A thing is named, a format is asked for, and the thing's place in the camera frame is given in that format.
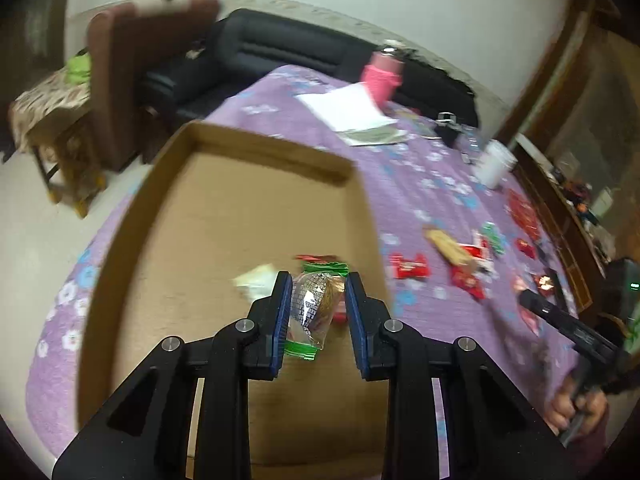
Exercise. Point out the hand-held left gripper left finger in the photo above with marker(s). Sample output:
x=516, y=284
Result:
x=283, y=320

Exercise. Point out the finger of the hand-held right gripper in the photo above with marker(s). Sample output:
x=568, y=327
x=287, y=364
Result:
x=560, y=316

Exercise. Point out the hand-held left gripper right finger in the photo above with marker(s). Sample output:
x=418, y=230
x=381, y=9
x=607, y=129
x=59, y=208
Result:
x=353, y=320

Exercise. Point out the clear green-edged snack packet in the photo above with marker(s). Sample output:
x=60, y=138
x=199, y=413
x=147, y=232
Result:
x=312, y=305

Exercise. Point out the green snack packet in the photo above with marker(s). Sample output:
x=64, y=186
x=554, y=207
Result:
x=492, y=237

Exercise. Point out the long red snack packet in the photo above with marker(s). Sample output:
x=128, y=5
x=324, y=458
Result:
x=525, y=215

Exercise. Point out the cardboard box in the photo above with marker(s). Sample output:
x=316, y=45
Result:
x=225, y=210

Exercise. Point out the person's right hand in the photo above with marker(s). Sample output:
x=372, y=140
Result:
x=560, y=410

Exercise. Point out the small red snack packet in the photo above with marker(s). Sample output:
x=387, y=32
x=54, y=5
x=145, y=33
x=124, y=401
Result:
x=526, y=249

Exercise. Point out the red white snack packet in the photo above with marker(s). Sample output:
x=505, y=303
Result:
x=477, y=251

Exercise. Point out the tan snack bar packet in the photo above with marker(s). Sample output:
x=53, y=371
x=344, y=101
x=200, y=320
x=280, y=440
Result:
x=450, y=247

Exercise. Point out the purple floral tablecloth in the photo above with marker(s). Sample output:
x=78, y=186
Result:
x=400, y=185

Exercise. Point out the wooden shelf unit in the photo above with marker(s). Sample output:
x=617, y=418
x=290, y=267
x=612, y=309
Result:
x=575, y=160

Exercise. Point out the white jar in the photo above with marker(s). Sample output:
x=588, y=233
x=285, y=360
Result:
x=492, y=165

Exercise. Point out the grey-green booklet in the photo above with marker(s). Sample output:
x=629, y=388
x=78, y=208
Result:
x=375, y=136

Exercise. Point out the black pouch with keys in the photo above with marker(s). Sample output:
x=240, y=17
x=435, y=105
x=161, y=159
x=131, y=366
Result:
x=450, y=132

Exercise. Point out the white paper sheet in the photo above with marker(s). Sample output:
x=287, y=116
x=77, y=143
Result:
x=345, y=105

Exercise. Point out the pink bottle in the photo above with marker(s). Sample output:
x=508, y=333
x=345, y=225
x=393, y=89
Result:
x=382, y=77

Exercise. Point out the black sofa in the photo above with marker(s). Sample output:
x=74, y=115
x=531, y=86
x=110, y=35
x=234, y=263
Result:
x=280, y=45

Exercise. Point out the brown armchair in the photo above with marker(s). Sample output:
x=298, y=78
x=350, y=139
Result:
x=115, y=85

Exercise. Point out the side table with floral cloth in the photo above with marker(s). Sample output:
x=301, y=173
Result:
x=50, y=100

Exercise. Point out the green cloth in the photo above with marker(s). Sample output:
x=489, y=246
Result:
x=80, y=67

